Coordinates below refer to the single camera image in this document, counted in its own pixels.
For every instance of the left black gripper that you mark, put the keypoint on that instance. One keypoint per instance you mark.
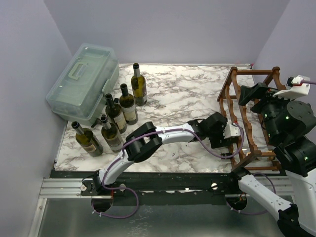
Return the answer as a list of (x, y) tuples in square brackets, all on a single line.
[(215, 142)]

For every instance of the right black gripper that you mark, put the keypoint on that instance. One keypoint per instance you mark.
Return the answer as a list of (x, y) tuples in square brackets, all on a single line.
[(258, 107)]

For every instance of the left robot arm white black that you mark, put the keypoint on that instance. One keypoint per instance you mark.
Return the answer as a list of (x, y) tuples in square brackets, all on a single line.
[(144, 141)]

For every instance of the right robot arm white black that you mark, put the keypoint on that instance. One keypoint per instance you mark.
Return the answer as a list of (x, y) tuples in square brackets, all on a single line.
[(287, 120)]

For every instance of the rear green wine bottle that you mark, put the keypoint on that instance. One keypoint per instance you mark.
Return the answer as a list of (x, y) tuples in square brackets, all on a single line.
[(139, 88)]

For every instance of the green wine bottle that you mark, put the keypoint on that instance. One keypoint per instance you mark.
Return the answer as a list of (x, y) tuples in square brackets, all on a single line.
[(87, 140), (139, 88), (111, 134)]

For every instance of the green bottle white label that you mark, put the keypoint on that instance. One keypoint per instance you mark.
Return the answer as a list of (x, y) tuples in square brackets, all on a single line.
[(127, 102)]

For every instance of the front green wine bottle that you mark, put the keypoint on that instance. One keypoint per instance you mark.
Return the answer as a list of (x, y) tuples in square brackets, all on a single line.
[(111, 134)]

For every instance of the dark green bottle middle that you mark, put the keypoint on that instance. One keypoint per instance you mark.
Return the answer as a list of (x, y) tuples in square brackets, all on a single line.
[(115, 113)]

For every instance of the leftmost green wine bottle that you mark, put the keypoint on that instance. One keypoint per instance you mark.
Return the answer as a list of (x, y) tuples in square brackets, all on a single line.
[(87, 140)]

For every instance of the translucent plastic storage box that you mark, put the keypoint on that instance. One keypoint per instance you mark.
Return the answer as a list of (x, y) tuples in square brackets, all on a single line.
[(79, 92)]

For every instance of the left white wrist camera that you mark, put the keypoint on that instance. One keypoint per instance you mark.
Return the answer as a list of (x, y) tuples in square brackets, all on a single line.
[(231, 131)]

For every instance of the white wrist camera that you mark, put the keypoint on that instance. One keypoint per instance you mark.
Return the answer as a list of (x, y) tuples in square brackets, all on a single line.
[(300, 87), (231, 131)]

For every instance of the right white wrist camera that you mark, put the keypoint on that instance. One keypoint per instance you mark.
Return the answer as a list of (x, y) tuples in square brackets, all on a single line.
[(300, 87)]

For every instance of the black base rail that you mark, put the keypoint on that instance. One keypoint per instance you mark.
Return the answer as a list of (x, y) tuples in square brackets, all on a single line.
[(165, 188)]

